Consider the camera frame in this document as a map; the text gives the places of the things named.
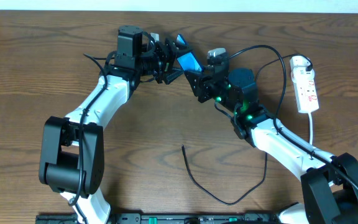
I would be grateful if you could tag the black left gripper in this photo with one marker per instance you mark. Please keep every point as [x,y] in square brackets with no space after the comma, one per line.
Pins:
[161,62]

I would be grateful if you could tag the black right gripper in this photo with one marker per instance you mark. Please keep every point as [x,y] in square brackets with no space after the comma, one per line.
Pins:
[204,86]

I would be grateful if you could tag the blue Galaxy smartphone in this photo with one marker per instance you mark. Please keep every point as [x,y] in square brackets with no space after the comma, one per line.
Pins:
[188,62]

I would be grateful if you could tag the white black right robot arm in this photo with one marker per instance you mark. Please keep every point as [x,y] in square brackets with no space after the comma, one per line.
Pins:
[329,183]

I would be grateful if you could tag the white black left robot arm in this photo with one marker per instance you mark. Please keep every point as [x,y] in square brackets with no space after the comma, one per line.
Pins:
[72,154]

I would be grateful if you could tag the white power strip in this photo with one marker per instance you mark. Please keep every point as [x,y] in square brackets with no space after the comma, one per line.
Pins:
[302,76]

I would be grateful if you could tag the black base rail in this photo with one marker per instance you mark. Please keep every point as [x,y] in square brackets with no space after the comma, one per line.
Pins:
[136,218]

